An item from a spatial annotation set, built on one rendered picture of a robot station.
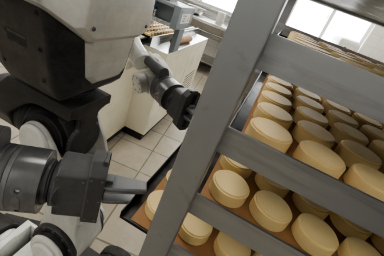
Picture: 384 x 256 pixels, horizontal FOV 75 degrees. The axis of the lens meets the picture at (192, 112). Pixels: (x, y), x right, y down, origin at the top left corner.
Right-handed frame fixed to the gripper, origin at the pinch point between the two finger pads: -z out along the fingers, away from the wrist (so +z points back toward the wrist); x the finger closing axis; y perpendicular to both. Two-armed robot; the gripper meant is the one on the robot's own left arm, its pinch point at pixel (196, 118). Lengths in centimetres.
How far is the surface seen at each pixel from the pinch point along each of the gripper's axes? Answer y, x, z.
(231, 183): -20.8, 10.1, -27.9
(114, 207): 19, -104, 54
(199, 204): -26.6, 9.4, -28.5
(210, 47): 319, -65, 314
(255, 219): -20.1, 8.4, -32.5
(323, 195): -21.8, 17.6, -36.7
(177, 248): -26.6, 1.3, -28.4
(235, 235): -24.1, 8.0, -32.7
